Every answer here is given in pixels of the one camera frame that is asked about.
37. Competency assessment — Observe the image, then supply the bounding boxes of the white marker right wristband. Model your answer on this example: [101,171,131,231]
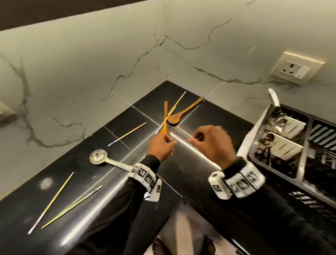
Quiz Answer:
[223,160,266,198]

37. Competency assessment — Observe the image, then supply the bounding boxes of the blue-tipped bamboo chopstick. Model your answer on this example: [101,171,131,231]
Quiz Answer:
[155,91,187,135]
[41,185,103,229]
[159,106,177,131]
[27,172,75,235]
[107,122,147,147]

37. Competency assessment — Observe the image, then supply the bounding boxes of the person's left foot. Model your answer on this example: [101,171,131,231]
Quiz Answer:
[152,237,166,255]

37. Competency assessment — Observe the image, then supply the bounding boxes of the wooden overhead cabinet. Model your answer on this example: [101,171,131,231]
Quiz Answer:
[0,0,150,32]

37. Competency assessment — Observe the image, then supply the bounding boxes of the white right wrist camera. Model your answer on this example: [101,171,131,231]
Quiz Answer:
[208,171,233,201]

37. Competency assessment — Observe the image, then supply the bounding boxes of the brown wooden spatula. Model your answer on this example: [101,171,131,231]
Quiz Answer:
[167,97,204,126]

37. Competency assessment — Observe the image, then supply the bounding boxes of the white marker left wristband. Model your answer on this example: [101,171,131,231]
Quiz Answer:
[128,163,158,192]

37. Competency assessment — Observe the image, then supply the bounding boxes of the person's right forearm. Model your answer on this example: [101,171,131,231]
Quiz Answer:
[223,157,336,255]

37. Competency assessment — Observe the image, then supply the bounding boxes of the person's foot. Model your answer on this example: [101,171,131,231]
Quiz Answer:
[201,234,217,255]
[152,237,166,255]

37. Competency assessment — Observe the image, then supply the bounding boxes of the person's left forearm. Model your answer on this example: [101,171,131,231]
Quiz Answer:
[65,155,161,255]

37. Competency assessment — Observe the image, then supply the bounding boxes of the steel table knife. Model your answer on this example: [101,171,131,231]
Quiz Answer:
[268,88,283,113]

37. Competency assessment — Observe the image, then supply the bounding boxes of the person's left hand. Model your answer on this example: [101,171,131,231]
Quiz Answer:
[146,132,178,163]

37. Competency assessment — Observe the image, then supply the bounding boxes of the large steel ladle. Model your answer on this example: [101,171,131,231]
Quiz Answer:
[89,149,134,173]

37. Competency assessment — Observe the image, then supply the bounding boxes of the person's right foot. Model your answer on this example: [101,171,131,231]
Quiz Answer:
[201,234,217,255]

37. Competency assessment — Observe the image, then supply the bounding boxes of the person's right hand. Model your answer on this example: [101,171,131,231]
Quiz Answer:
[188,125,237,170]

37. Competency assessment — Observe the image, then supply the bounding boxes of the white marker wristband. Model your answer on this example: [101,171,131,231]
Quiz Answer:
[128,163,158,192]
[223,160,266,198]

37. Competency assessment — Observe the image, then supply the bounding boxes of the orange wooden spatula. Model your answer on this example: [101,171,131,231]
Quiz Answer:
[159,101,169,135]

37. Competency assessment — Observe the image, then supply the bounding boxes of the black slotted cutlery rack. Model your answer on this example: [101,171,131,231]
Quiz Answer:
[237,102,336,211]

